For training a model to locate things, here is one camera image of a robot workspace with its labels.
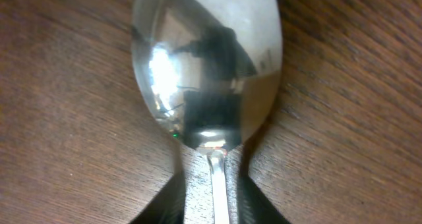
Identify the large metal spoon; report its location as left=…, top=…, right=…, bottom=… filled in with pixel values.
left=131, top=0, right=282, bottom=223

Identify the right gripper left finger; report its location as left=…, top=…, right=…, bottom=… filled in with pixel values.
left=129, top=171, right=186, bottom=224

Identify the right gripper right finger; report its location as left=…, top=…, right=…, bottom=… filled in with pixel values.
left=237, top=175, right=291, bottom=224

